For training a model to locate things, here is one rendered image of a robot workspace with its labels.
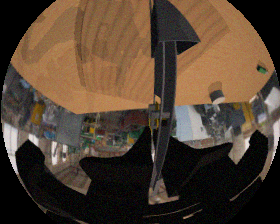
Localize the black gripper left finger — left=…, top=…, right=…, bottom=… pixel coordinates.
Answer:
left=79, top=126, right=154, bottom=197

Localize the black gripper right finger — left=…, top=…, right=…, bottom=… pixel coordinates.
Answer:
left=161, top=134, right=234, bottom=198

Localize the wooden board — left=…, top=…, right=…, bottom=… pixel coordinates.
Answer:
left=80, top=0, right=230, bottom=104

